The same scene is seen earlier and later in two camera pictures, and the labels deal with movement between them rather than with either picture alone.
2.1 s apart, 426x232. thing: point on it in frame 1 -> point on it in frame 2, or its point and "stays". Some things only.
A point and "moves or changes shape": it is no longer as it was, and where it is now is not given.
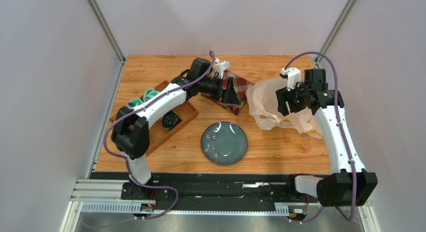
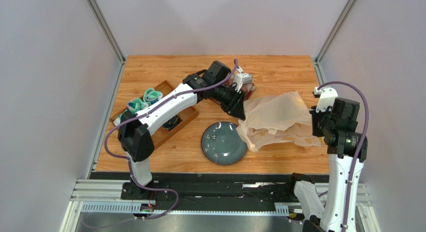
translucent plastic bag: [264, 113] moves or changes shape
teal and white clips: [149, 93] stays
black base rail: [167, 191] stays
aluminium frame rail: [105, 196] stays
